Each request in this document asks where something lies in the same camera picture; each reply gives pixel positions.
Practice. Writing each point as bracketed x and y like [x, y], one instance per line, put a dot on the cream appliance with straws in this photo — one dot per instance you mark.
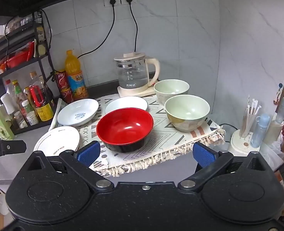
[240, 142]

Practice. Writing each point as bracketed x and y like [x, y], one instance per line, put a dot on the white cap jar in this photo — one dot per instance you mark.
[30, 113]

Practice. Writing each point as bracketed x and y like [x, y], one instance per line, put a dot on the patterned fringed table mat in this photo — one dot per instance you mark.
[165, 143]

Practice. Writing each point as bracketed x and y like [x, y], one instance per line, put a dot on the soy sauce bottle red handle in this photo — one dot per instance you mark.
[40, 98]

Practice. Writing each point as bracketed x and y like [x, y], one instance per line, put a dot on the white blue script plate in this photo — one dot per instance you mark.
[78, 113]

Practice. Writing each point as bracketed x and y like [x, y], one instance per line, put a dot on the pale blue thermos bottle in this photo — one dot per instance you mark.
[260, 130]

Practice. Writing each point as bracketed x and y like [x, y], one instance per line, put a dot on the green tea box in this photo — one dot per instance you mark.
[5, 130]

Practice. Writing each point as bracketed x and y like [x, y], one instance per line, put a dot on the red and black bowl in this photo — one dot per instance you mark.
[125, 130]

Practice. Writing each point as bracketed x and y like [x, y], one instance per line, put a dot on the red drink can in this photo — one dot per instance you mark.
[61, 79]
[67, 95]

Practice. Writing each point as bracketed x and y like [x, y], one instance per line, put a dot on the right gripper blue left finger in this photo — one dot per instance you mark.
[79, 162]

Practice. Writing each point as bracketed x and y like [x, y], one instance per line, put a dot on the white bakery logo plate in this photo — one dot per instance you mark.
[127, 102]

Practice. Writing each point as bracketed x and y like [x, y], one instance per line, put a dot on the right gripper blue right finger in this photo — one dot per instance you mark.
[211, 164]

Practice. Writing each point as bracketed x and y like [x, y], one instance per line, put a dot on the black metal shelf rack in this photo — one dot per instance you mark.
[25, 46]

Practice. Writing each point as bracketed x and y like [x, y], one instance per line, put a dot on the white flat plate stack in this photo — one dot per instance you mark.
[58, 140]

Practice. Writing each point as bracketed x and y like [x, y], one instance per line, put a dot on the cream kettle base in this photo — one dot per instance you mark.
[139, 92]

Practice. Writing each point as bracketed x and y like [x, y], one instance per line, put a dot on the pale green bowl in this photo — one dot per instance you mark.
[186, 112]
[168, 88]

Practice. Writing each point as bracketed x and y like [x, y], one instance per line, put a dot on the orange juice bottle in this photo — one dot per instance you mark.
[75, 76]

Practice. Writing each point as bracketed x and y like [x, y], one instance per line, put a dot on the upper red drink can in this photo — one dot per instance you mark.
[61, 79]

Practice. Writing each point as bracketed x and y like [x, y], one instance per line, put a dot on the lower red drink can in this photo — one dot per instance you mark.
[67, 95]

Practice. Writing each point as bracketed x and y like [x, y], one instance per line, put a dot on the glass electric kettle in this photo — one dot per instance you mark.
[136, 71]

